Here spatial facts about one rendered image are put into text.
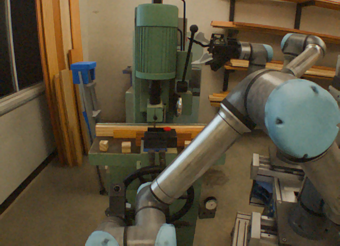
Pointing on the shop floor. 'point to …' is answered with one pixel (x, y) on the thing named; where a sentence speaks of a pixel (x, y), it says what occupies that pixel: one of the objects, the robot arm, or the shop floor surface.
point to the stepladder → (90, 108)
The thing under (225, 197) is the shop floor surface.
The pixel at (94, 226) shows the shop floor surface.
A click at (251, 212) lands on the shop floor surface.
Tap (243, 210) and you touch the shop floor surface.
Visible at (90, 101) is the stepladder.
